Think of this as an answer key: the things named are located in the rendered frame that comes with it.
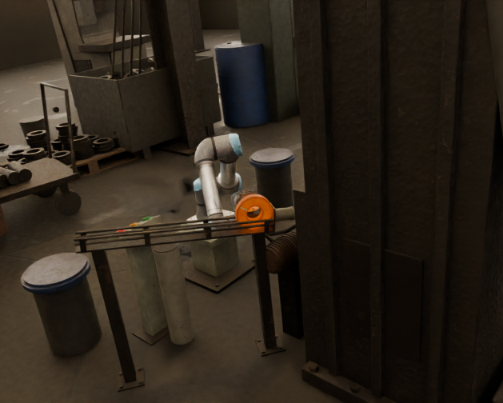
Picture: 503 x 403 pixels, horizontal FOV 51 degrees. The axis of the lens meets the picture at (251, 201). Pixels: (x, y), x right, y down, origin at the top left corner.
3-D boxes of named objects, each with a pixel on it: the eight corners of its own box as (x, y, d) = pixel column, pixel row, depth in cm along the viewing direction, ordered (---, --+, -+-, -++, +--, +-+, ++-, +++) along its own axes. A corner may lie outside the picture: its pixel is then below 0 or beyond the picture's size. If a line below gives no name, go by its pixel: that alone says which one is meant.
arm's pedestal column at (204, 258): (170, 273, 317) (163, 236, 307) (217, 245, 344) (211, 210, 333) (217, 294, 292) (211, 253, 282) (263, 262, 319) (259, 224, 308)
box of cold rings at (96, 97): (173, 121, 653) (161, 49, 617) (224, 129, 592) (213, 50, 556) (85, 149, 575) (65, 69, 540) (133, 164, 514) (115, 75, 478)
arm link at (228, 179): (213, 183, 306) (209, 132, 257) (237, 178, 308) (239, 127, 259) (217, 201, 302) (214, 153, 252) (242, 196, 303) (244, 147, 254)
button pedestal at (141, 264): (184, 323, 271) (164, 216, 246) (147, 349, 256) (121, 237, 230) (164, 313, 281) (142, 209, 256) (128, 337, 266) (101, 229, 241)
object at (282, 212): (295, 222, 223) (295, 209, 220) (274, 225, 221) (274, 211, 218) (290, 217, 228) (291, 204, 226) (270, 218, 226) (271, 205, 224)
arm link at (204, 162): (187, 137, 255) (207, 232, 240) (209, 133, 256) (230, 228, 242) (189, 147, 266) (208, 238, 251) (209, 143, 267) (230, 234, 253)
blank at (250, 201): (261, 236, 223) (258, 233, 226) (279, 205, 219) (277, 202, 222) (229, 222, 217) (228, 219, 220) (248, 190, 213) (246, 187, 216)
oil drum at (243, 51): (284, 116, 618) (277, 37, 581) (250, 130, 579) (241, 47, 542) (246, 111, 655) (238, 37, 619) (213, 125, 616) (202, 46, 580)
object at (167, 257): (199, 335, 261) (183, 244, 240) (181, 348, 253) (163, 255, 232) (184, 326, 269) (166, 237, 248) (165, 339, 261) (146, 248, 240)
